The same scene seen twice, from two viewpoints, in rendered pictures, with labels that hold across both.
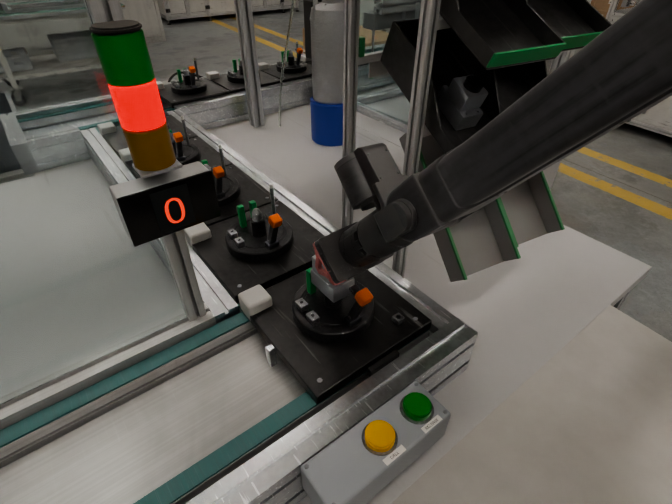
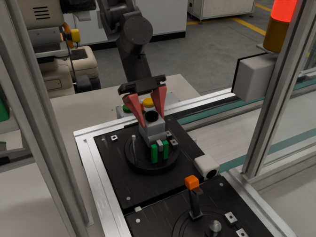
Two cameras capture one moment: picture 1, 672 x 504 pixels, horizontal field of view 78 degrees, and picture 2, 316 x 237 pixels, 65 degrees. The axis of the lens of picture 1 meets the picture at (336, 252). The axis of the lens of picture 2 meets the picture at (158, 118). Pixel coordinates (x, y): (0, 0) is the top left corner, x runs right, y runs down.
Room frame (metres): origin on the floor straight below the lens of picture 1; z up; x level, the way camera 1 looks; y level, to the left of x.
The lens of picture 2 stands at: (0.93, 0.11, 1.43)
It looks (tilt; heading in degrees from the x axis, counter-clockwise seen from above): 39 degrees down; 192
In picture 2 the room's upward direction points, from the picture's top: straight up
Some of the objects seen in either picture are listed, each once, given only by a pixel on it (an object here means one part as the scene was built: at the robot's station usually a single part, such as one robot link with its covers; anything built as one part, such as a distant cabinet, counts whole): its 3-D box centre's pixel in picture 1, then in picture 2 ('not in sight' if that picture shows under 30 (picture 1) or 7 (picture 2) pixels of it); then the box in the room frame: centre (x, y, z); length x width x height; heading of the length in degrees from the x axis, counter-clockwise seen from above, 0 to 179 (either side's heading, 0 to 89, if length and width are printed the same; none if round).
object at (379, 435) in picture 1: (379, 437); (149, 103); (0.28, -0.06, 0.96); 0.04 x 0.04 x 0.02
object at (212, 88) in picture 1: (187, 78); not in sight; (1.74, 0.59, 1.01); 0.24 x 0.24 x 0.13; 37
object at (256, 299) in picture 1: (255, 303); (206, 167); (0.52, 0.14, 0.97); 0.05 x 0.05 x 0.04; 37
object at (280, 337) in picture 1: (333, 314); (152, 155); (0.50, 0.00, 0.96); 0.24 x 0.24 x 0.02; 37
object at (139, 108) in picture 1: (138, 103); (292, 1); (0.48, 0.23, 1.33); 0.05 x 0.05 x 0.05
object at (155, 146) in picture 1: (150, 144); (281, 33); (0.48, 0.23, 1.28); 0.05 x 0.05 x 0.05
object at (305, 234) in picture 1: (257, 224); (213, 234); (0.71, 0.16, 1.01); 0.24 x 0.24 x 0.13; 37
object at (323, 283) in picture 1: (328, 267); (153, 128); (0.51, 0.01, 1.06); 0.08 x 0.04 x 0.07; 37
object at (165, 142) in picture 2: (311, 281); (165, 150); (0.53, 0.04, 1.01); 0.01 x 0.01 x 0.05; 37
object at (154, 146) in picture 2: not in sight; (154, 154); (0.55, 0.02, 1.01); 0.01 x 0.01 x 0.05; 37
